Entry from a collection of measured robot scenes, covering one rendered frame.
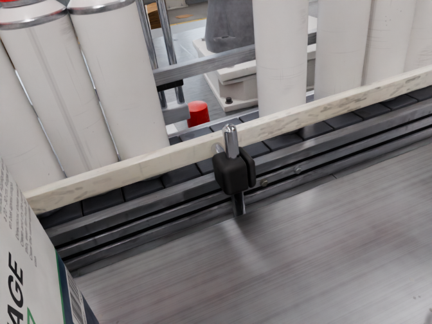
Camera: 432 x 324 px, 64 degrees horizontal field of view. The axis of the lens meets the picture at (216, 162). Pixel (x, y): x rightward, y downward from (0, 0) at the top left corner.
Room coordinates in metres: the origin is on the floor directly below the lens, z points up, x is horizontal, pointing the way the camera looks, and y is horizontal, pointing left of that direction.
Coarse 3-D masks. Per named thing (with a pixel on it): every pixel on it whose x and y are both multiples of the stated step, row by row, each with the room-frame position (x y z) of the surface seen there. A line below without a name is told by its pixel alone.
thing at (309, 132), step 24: (312, 96) 0.40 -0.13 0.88; (408, 96) 0.36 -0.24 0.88; (240, 120) 0.37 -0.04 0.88; (336, 120) 0.33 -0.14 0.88; (360, 120) 0.33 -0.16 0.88; (264, 144) 0.31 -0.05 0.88; (288, 144) 0.30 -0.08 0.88; (192, 168) 0.28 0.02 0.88; (120, 192) 0.26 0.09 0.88; (144, 192) 0.26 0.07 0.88; (48, 216) 0.24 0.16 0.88; (72, 216) 0.24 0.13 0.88
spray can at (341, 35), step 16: (320, 0) 0.37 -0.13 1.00; (336, 0) 0.35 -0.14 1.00; (352, 0) 0.34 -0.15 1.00; (368, 0) 0.35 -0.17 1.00; (320, 16) 0.37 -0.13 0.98; (336, 16) 0.35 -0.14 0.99; (352, 16) 0.34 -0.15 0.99; (368, 16) 0.35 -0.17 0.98; (320, 32) 0.36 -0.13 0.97; (336, 32) 0.35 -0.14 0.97; (352, 32) 0.34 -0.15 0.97; (320, 48) 0.36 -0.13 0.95; (336, 48) 0.35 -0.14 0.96; (352, 48) 0.34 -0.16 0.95; (320, 64) 0.36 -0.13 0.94; (336, 64) 0.35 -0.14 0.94; (352, 64) 0.34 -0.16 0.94; (320, 80) 0.36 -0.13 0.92; (336, 80) 0.35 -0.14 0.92; (352, 80) 0.35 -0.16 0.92; (320, 96) 0.36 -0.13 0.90
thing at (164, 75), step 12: (312, 36) 0.39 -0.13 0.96; (240, 48) 0.37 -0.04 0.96; (252, 48) 0.37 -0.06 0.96; (192, 60) 0.36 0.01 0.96; (204, 60) 0.35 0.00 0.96; (216, 60) 0.36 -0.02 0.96; (228, 60) 0.36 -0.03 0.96; (240, 60) 0.37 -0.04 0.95; (156, 72) 0.34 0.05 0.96; (168, 72) 0.34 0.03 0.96; (180, 72) 0.35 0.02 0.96; (192, 72) 0.35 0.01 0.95; (204, 72) 0.35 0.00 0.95; (156, 84) 0.34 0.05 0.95
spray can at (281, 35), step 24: (264, 0) 0.32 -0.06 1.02; (288, 0) 0.32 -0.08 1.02; (264, 24) 0.32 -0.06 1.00; (288, 24) 0.32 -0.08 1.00; (264, 48) 0.33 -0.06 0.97; (288, 48) 0.32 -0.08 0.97; (264, 72) 0.33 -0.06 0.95; (288, 72) 0.32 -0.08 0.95; (264, 96) 0.33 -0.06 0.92; (288, 96) 0.32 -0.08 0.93
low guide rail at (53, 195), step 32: (352, 96) 0.32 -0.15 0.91; (384, 96) 0.33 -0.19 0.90; (256, 128) 0.29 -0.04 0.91; (288, 128) 0.30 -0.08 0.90; (128, 160) 0.26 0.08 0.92; (160, 160) 0.26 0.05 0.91; (192, 160) 0.27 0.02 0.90; (32, 192) 0.23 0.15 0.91; (64, 192) 0.24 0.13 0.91; (96, 192) 0.24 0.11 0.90
